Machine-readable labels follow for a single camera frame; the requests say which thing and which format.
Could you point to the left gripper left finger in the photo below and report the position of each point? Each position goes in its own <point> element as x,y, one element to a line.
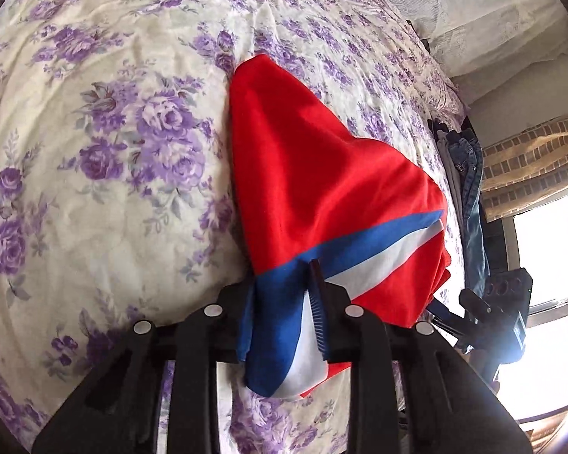
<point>156,384</point>

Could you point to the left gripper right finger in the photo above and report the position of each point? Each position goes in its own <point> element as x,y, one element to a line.
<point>411,389</point>

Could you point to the red track pants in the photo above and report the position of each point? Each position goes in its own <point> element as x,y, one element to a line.
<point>308,190</point>

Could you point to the stack of folded jeans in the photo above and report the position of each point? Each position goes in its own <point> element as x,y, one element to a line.
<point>461,156</point>

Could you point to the purple floral bed sheet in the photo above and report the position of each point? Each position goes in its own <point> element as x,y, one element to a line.
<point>115,197</point>

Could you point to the white lace bed cover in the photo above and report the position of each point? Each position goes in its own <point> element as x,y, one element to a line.
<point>467,36</point>

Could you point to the window with white frame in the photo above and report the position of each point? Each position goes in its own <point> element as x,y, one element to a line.
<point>537,240</point>

